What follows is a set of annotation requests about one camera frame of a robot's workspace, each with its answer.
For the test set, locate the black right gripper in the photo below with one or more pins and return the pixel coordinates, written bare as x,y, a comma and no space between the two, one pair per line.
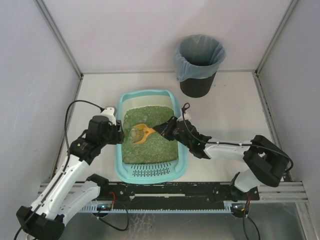
170,129

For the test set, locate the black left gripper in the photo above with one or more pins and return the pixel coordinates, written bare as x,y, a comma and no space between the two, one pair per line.
119,135

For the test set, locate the yellow slotted litter scoop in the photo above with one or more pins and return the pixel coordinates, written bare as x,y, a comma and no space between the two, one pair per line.
139,133

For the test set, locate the teal plastic litter box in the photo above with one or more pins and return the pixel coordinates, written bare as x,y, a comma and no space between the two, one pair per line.
150,173

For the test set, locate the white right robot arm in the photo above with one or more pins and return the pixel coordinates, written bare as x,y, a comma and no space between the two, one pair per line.
265,161

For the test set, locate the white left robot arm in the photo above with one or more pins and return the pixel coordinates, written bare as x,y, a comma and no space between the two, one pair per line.
47,217

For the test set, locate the green cat litter pellets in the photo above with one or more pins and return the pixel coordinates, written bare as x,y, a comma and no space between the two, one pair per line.
155,149

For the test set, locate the black trash bin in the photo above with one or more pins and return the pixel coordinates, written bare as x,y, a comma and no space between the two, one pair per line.
196,85

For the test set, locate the blue trash bag liner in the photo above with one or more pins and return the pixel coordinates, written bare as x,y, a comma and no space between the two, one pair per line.
198,57

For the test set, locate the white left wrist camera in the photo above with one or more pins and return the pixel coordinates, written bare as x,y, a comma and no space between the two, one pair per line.
110,112

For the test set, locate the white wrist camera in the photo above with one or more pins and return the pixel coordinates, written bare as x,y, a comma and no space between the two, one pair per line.
186,115
110,112

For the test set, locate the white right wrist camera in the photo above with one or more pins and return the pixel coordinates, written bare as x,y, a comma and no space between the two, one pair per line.
186,115

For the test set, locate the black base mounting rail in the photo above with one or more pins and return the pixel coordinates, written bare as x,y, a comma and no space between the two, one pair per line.
215,191

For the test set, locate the white slotted cable duct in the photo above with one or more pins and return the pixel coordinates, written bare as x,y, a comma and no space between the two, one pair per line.
162,205

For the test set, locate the aluminium frame extrusion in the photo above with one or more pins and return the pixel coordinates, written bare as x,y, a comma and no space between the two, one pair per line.
286,192

